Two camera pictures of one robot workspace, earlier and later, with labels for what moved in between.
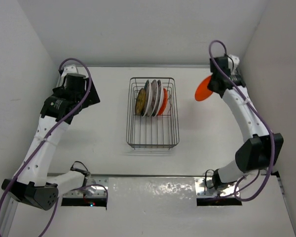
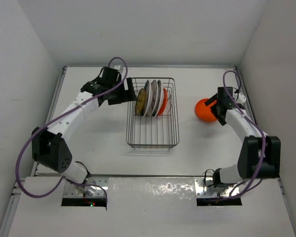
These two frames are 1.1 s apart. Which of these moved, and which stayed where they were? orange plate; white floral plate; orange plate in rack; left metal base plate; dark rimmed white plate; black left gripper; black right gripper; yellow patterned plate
Moved: orange plate; black right gripper; black left gripper
Stayed: left metal base plate; yellow patterned plate; white floral plate; orange plate in rack; dark rimmed white plate
